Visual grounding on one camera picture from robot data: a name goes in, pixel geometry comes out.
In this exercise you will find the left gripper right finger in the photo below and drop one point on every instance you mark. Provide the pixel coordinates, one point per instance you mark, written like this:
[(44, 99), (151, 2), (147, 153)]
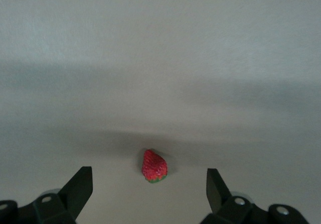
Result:
[(220, 201)]

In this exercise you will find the red strawberry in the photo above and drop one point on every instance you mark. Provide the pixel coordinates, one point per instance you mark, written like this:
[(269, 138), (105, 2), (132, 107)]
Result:
[(154, 166)]

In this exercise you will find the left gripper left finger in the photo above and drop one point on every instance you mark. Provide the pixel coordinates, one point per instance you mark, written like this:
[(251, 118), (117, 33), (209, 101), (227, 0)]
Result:
[(72, 196)]

